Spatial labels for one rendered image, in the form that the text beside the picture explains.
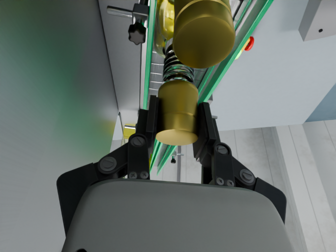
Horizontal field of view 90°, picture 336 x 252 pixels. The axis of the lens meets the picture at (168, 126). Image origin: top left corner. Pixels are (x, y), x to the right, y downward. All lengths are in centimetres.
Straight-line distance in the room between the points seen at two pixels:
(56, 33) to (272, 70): 71
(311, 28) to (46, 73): 60
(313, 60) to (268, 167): 215
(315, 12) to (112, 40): 49
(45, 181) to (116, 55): 35
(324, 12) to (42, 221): 70
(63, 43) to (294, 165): 255
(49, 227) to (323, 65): 90
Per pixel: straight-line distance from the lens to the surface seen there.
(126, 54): 50
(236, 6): 43
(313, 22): 62
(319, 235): 256
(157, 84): 57
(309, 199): 256
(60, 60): 22
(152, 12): 32
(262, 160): 283
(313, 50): 78
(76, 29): 26
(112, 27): 46
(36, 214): 30
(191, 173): 280
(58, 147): 30
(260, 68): 75
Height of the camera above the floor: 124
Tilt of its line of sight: 26 degrees down
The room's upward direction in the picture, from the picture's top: 177 degrees counter-clockwise
